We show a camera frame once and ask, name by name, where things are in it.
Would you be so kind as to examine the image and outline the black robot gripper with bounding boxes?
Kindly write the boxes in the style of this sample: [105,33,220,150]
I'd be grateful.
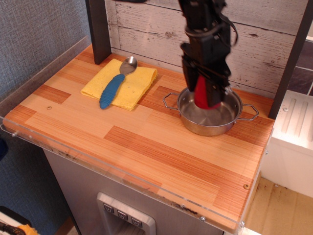
[180,23,232,107]

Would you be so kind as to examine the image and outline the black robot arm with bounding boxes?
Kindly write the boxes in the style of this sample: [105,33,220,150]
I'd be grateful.
[179,0,233,109]

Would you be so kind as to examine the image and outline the stainless steel pot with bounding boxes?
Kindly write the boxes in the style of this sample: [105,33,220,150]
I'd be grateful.
[163,88,259,137]

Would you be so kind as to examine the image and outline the yellow folded cloth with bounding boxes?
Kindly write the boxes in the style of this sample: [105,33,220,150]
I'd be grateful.
[80,59,157,111]

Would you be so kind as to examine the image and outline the white toy sink unit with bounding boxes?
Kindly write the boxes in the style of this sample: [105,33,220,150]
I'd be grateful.
[261,91,313,197]

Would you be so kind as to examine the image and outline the clear acrylic edge guard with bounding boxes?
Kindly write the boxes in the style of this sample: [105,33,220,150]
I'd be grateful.
[3,114,249,233]

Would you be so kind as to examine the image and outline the silver toy fridge cabinet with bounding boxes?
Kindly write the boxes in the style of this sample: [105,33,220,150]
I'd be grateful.
[44,150,223,235]

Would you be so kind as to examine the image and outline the silver dispenser panel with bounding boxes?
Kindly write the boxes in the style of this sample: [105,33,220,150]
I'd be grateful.
[96,192,157,235]

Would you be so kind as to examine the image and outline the yellow object bottom left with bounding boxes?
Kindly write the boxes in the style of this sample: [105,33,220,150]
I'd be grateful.
[18,224,39,235]

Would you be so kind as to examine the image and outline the blue handled metal spoon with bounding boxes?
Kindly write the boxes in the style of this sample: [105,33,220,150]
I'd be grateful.
[99,56,137,109]

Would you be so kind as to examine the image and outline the dark right shelf post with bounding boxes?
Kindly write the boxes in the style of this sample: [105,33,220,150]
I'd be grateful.
[268,0,313,119]

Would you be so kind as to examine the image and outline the dark shelf post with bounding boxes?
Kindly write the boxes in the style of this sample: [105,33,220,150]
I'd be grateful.
[85,0,112,65]
[268,0,313,119]

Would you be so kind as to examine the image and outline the dark left shelf post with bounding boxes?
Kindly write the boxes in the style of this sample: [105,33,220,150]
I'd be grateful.
[85,0,112,65]

